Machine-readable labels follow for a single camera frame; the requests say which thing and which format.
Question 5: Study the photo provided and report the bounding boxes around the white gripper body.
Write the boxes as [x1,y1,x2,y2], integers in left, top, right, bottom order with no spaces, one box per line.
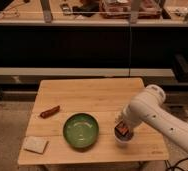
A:
[120,105,141,131]

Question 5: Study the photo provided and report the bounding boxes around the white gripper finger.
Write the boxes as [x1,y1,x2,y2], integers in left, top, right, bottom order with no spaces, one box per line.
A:
[115,115,122,124]
[128,129,134,136]

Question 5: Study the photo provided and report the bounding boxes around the brown rectangular eraser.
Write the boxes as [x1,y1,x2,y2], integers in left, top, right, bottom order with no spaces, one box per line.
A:
[115,121,129,135]

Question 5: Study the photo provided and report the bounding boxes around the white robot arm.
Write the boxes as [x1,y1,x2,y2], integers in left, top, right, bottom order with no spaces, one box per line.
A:
[114,84,188,153]

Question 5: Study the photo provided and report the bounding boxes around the white ceramic cup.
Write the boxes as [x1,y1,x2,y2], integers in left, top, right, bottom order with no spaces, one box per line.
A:
[114,128,133,146]

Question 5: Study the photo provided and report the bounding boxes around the green ceramic bowl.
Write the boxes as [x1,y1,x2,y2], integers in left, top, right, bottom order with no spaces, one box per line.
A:
[63,113,99,149]

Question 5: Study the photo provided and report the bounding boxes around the wooden table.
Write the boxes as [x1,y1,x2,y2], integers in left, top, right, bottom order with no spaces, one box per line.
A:
[18,78,169,165]

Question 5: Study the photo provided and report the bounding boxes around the brown sausage toy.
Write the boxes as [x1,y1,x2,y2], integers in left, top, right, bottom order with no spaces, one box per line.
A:
[39,105,60,119]

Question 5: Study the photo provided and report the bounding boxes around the red tray on shelf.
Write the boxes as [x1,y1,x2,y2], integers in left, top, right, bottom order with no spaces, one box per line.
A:
[99,0,161,18]

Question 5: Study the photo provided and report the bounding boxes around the black device on shelf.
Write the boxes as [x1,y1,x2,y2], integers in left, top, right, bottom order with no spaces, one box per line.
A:
[72,2,99,17]

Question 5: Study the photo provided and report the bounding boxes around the black cable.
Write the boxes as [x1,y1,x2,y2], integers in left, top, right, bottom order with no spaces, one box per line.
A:
[165,105,188,171]

